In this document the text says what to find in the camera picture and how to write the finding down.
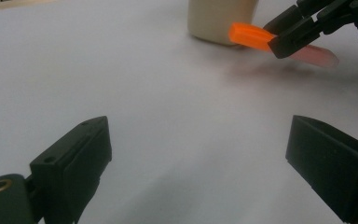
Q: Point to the beige pen holder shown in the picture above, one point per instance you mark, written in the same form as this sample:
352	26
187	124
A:
211	18

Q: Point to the orange highlighter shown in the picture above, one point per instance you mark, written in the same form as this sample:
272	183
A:
248	35

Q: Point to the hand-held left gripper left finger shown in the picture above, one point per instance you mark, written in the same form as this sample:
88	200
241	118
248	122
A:
71	168

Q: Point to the wooden table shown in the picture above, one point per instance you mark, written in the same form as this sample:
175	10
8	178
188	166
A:
0	5

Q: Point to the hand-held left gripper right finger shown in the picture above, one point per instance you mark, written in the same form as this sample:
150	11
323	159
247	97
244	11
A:
335	168

